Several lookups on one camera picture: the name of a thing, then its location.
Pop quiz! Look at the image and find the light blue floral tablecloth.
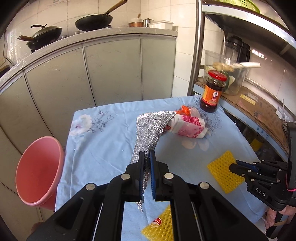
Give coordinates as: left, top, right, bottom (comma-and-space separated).
55, 95, 269, 241

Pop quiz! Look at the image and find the black wok with lid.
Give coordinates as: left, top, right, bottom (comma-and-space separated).
18, 24, 63, 53

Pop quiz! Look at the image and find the pink plastic trash bucket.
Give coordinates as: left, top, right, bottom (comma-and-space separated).
16, 136, 64, 211

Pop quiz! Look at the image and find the metal storage rack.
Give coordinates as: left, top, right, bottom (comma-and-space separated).
186, 0, 296, 163

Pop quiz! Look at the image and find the white rectangular box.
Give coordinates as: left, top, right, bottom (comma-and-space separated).
149, 20, 174, 30

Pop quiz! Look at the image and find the person's left hand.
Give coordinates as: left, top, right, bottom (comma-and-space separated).
31, 221, 45, 235

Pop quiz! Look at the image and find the small steel pot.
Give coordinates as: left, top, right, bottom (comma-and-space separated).
143, 18, 154, 28

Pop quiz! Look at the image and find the copper pot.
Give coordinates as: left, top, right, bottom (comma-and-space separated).
128, 21, 144, 27

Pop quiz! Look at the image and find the clear container with vegetables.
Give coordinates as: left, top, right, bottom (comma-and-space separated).
203, 50, 261, 95

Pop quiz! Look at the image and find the yellow mesh sponge with label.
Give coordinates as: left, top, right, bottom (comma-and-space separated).
142, 206, 174, 241

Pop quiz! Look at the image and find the person's right hand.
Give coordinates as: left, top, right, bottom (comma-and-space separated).
264, 206, 296, 229

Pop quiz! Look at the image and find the pink white floral packet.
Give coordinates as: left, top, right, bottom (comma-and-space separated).
168, 114, 208, 138

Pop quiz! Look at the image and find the black wok wooden handle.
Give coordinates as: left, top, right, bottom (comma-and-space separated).
75, 0, 127, 32

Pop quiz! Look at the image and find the orange wrapper piece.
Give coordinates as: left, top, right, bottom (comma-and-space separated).
176, 105, 191, 116

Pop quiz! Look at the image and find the grey kitchen cabinet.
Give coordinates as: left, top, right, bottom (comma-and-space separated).
1, 27, 178, 240

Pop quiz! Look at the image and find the black blender jug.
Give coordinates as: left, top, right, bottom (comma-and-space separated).
223, 35, 250, 63

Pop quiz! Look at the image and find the green plastic basket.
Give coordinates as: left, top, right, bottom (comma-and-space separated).
218, 0, 260, 14

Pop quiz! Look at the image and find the chili sauce jar red lid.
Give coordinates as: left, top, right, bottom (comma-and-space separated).
200, 70, 227, 113

